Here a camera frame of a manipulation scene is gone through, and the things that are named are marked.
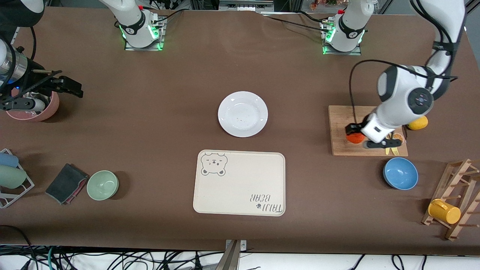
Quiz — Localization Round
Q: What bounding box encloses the white round plate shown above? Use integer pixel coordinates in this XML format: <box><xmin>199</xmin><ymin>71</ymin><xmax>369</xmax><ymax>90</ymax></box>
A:
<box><xmin>218</xmin><ymin>91</ymin><xmax>269</xmax><ymax>138</ymax></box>

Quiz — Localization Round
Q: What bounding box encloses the wooden cutting board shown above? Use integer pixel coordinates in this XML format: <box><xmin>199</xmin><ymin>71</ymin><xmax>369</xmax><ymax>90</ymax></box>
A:
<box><xmin>328</xmin><ymin>105</ymin><xmax>409</xmax><ymax>157</ymax></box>

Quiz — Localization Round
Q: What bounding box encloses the pink bowl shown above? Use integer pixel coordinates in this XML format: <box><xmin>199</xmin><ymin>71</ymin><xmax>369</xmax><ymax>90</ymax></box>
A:
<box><xmin>6</xmin><ymin>87</ymin><xmax>60</xmax><ymax>122</ymax></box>

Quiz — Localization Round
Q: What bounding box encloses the blue bowl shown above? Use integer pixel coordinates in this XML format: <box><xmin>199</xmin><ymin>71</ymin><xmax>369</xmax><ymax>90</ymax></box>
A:
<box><xmin>383</xmin><ymin>157</ymin><xmax>419</xmax><ymax>191</ymax></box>

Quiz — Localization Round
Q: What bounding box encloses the yellow lemon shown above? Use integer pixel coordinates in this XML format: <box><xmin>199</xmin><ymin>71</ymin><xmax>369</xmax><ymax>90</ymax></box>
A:
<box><xmin>408</xmin><ymin>115</ymin><xmax>429</xmax><ymax>131</ymax></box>

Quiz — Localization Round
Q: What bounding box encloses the blue cup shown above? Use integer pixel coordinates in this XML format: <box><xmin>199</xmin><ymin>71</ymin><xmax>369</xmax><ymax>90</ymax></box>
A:
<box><xmin>0</xmin><ymin>152</ymin><xmax>19</xmax><ymax>168</ymax></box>

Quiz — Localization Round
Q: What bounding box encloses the dark folded cloth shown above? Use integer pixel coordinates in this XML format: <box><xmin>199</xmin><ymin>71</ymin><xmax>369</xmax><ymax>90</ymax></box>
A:
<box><xmin>45</xmin><ymin>163</ymin><xmax>89</xmax><ymax>205</ymax></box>

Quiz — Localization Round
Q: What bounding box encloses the pale green bowl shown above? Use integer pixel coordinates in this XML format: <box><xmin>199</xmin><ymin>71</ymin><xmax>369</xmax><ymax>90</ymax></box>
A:
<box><xmin>87</xmin><ymin>170</ymin><xmax>119</xmax><ymax>201</ymax></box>

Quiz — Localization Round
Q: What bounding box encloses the pale green cup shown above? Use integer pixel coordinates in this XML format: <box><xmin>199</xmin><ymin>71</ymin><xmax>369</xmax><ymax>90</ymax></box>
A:
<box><xmin>0</xmin><ymin>165</ymin><xmax>27</xmax><ymax>189</ymax></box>

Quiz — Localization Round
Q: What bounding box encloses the wooden peg rack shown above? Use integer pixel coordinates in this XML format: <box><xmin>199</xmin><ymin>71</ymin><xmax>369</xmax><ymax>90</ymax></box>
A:
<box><xmin>421</xmin><ymin>159</ymin><xmax>480</xmax><ymax>241</ymax></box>

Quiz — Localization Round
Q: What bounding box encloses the yellow mug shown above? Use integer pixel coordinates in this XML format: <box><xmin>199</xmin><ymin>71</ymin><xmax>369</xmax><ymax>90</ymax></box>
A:
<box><xmin>428</xmin><ymin>199</ymin><xmax>461</xmax><ymax>225</ymax></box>

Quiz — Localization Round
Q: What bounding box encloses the cream tray with bear print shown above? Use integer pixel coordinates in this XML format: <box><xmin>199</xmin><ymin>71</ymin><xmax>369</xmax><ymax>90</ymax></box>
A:
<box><xmin>193</xmin><ymin>150</ymin><xmax>286</xmax><ymax>217</ymax></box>

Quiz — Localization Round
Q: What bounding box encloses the grey metal box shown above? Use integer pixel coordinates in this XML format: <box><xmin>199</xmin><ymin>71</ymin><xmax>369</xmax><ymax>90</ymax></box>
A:
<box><xmin>219</xmin><ymin>0</ymin><xmax>275</xmax><ymax>12</ymax></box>

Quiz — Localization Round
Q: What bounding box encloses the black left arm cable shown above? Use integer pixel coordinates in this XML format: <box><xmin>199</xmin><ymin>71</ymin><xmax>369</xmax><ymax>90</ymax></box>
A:
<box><xmin>348</xmin><ymin>59</ymin><xmax>459</xmax><ymax>126</ymax></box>

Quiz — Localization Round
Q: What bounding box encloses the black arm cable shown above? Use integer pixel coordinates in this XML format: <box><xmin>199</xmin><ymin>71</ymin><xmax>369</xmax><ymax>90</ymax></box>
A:
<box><xmin>348</xmin><ymin>59</ymin><xmax>459</xmax><ymax>126</ymax></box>
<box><xmin>27</xmin><ymin>25</ymin><xmax>37</xmax><ymax>62</ymax></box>

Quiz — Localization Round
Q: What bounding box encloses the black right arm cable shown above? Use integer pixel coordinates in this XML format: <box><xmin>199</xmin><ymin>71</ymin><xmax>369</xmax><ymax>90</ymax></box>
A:
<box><xmin>27</xmin><ymin>25</ymin><xmax>37</xmax><ymax>62</ymax></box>

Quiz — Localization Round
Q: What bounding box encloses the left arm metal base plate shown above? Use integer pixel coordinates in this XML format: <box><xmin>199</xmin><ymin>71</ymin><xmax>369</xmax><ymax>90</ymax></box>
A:
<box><xmin>321</xmin><ymin>19</ymin><xmax>363</xmax><ymax>56</ymax></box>

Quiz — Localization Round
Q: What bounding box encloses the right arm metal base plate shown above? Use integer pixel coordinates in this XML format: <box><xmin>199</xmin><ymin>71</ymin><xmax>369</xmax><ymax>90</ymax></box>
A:
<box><xmin>124</xmin><ymin>16</ymin><xmax>166</xmax><ymax>51</ymax></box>

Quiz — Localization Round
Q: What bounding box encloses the white wire cup rack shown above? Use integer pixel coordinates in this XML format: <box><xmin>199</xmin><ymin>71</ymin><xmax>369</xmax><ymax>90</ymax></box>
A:
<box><xmin>0</xmin><ymin>148</ymin><xmax>35</xmax><ymax>209</ymax></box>

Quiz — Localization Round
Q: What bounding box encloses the black table cable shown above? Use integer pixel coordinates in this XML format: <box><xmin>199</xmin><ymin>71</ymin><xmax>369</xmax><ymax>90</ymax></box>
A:
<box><xmin>262</xmin><ymin>14</ymin><xmax>331</xmax><ymax>33</ymax></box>
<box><xmin>152</xmin><ymin>9</ymin><xmax>185</xmax><ymax>24</ymax></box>

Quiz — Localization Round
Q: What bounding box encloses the teal floor cable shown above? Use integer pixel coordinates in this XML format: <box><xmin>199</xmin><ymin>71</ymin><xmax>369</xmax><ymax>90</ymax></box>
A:
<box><xmin>46</xmin><ymin>246</ymin><xmax>57</xmax><ymax>270</ymax></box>

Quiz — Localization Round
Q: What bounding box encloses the metal table edge bracket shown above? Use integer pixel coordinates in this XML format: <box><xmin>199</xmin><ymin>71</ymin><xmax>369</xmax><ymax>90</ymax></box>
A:
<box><xmin>219</xmin><ymin>239</ymin><xmax>247</xmax><ymax>270</ymax></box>

